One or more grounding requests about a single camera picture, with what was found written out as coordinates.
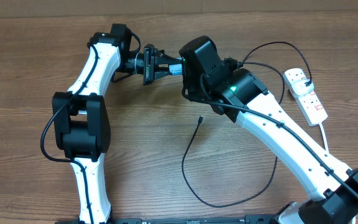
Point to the white power strip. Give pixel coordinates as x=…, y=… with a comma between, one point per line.
x=310, y=106

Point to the Samsung Galaxy smartphone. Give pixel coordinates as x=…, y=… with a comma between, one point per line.
x=175, y=69

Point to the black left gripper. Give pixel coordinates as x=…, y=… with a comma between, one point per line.
x=149, y=68

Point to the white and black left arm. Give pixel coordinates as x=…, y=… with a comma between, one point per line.
x=80, y=118

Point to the white USB charger plug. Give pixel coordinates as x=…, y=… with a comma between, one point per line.
x=301, y=88

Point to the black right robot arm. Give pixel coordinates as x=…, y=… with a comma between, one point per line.
x=232, y=90

